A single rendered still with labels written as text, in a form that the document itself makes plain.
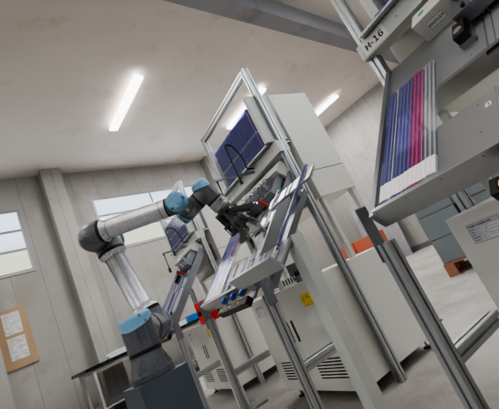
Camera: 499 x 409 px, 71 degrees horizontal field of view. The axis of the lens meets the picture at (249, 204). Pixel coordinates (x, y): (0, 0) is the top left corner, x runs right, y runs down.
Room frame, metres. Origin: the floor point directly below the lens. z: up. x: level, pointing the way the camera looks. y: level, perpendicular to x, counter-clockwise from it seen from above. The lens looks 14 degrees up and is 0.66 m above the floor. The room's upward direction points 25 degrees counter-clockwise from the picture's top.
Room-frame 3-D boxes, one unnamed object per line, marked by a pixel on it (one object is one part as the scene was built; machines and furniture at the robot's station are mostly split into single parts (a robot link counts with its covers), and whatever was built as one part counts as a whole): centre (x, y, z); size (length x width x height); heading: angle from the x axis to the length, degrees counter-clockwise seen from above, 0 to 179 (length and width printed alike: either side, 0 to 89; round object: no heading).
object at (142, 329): (1.29, 0.55, 0.72); 0.13 x 0.12 x 0.14; 177
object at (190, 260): (3.34, 0.78, 0.66); 1.01 x 0.73 x 1.31; 125
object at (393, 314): (2.26, -0.19, 0.31); 0.70 x 0.65 x 0.62; 35
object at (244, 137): (2.14, -0.12, 1.52); 0.51 x 0.13 x 0.27; 35
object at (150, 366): (1.28, 0.55, 0.60); 0.15 x 0.15 x 0.10
